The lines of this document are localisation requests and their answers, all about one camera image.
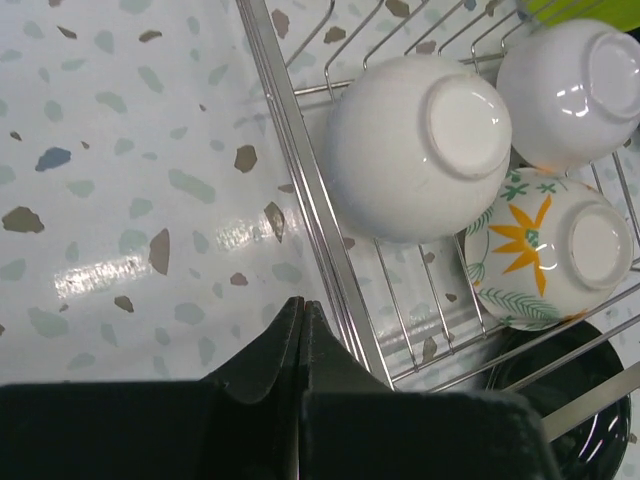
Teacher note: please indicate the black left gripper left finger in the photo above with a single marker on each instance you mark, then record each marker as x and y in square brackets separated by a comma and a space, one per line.
[235, 423]

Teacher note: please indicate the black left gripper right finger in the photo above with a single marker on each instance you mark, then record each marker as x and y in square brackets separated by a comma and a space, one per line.
[353, 427]

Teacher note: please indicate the metal wire dish rack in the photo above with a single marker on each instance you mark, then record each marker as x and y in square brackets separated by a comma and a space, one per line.
[453, 258]

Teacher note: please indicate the black plate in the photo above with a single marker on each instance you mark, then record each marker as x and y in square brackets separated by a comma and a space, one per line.
[594, 449]

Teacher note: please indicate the white floral bowl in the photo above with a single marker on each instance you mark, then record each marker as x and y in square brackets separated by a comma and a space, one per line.
[548, 250]

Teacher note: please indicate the white speckled bowl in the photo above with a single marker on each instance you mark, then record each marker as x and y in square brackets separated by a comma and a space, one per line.
[572, 92]

